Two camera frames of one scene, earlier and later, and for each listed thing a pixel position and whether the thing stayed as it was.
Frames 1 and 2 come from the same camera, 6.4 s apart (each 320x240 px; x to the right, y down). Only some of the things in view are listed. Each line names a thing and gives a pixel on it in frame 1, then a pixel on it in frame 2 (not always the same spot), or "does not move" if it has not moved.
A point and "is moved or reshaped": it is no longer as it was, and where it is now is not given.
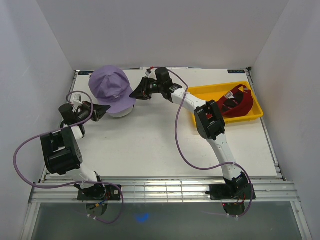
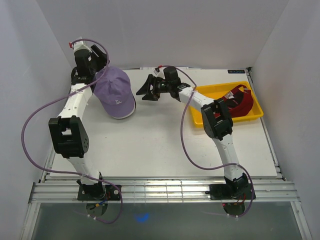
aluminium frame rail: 162,191 does not move
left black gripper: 98,112 → 102,59
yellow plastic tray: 215,92 does not move
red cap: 237,103 does not move
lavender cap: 112,88 is moved or reshaped
